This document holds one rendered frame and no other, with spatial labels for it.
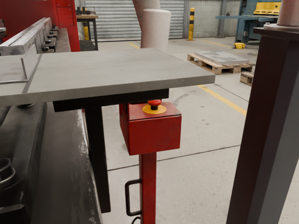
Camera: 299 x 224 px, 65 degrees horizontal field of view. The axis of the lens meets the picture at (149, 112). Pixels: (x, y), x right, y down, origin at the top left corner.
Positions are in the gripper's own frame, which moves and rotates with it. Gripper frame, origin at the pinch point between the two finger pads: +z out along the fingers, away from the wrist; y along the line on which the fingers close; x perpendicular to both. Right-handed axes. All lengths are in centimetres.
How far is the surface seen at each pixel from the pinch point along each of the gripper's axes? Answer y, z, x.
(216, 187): 59, 69, 31
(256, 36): 450, 8, 521
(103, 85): -19, -24, -52
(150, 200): 1.6, 34.2, -7.8
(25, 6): -69, -27, 169
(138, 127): -6.9, -0.7, -15.1
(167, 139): 2.3, 3.8, -15.1
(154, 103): -1.8, -6.6, -11.5
